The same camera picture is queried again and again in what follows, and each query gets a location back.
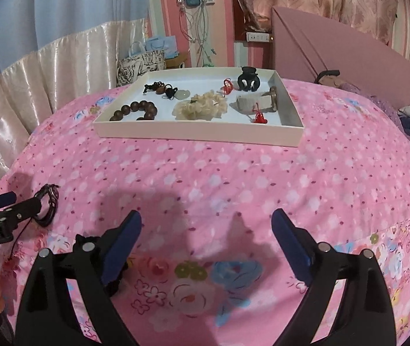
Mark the pink floral bedsheet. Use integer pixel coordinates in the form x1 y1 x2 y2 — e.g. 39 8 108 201
0 77 410 346

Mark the cream yellow scrunchie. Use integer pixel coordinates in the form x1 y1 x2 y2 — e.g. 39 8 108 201
172 89 229 120

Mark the black cord bracelet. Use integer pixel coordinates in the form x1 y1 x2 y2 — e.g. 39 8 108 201
8 184 60 264

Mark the bundle of hanging cables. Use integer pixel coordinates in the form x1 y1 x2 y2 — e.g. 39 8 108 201
178 5 216 68

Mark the white strap wristwatch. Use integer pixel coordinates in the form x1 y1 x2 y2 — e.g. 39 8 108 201
234 86 279 113

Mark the blue sheer curtain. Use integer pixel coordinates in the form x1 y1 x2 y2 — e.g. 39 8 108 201
0 0 151 80

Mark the wooden bead bracelet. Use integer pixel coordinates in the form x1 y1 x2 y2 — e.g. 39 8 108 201
109 100 158 122

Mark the white shallow tray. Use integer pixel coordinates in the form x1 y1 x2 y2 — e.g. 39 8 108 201
93 67 304 148

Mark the black headband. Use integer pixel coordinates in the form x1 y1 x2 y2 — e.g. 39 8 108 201
315 69 340 82

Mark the pale jade pendant black cord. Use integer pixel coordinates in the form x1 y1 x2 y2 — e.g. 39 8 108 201
163 84 191 101

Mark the cream satin curtain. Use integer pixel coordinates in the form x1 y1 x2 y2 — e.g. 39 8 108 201
0 20 148 197

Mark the black hair claw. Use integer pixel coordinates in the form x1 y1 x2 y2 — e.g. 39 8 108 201
236 66 261 91

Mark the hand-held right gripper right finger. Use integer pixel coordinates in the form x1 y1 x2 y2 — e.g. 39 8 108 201
270 208 396 346

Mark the blue paper gift bag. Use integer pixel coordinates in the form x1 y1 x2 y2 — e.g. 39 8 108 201
145 36 177 60

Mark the floral print tote bag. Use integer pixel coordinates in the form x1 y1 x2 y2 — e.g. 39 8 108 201
116 50 167 88

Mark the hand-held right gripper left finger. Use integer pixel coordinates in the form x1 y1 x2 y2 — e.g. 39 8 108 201
15 210 143 346

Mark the brown cardboard box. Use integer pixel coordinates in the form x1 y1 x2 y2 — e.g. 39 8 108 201
165 56 190 70

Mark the purple knitted blanket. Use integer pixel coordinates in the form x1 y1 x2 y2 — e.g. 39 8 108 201
338 81 404 130

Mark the pink padded headboard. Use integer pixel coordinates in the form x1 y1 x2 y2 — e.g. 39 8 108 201
270 6 410 110

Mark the red knot white charm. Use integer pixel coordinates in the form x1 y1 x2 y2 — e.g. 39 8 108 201
250 103 268 124

